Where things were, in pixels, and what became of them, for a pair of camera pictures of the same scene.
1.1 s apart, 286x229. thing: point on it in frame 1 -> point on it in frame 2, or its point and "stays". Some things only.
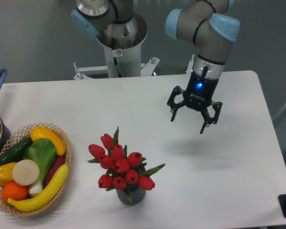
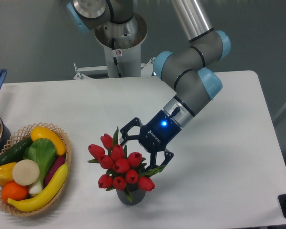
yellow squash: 40,132 stays
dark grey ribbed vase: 137,194 stays
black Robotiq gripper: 198,96 -> 161,130
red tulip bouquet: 123,170 stays
